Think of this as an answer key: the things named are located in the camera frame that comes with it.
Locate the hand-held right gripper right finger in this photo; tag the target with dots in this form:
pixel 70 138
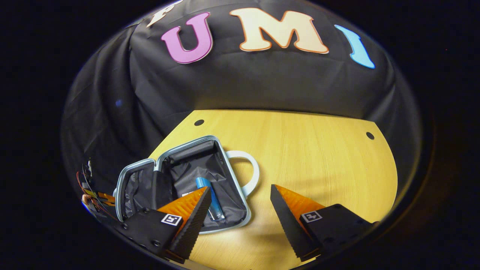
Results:
pixel 288 221

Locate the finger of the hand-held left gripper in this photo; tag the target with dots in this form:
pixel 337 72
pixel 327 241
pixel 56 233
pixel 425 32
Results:
pixel 107 197

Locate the blue-capped teal glass bottle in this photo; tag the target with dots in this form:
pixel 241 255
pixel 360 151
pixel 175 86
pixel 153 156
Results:
pixel 210 195

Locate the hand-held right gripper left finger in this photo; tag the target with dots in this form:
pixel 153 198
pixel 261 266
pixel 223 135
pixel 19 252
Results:
pixel 193 221

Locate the white hard-shell suitcase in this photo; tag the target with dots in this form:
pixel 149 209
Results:
pixel 191 165

